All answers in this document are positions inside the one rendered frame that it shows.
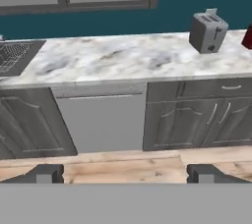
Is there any grey drawer front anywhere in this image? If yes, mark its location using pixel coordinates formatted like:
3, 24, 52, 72
178, 77, 252, 99

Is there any dark sink basin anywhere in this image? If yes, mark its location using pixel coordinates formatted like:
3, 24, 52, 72
0, 39, 47, 78

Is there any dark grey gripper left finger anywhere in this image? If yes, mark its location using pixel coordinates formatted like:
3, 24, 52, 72
2, 163, 65, 184

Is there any silver cupboard door handle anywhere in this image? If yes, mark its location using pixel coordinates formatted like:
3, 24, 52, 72
219, 102, 232, 125
206, 102, 219, 126

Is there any grey cupboard door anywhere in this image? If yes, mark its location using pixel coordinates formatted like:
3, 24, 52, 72
142, 98, 225, 152
0, 86, 79, 161
201, 96, 252, 148

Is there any silver drawer handle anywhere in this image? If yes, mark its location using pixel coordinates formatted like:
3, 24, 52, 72
220, 84, 242, 90

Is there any grey dishwasher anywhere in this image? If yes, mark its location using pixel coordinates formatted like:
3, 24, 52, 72
52, 83, 148, 154

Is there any grey toaster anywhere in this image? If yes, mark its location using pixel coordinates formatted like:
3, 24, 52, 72
188, 7, 229, 55

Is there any dark red object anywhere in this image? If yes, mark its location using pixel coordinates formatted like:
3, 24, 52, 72
241, 22, 252, 50

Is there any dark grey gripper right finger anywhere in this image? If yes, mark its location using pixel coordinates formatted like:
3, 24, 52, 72
186, 163, 252, 184

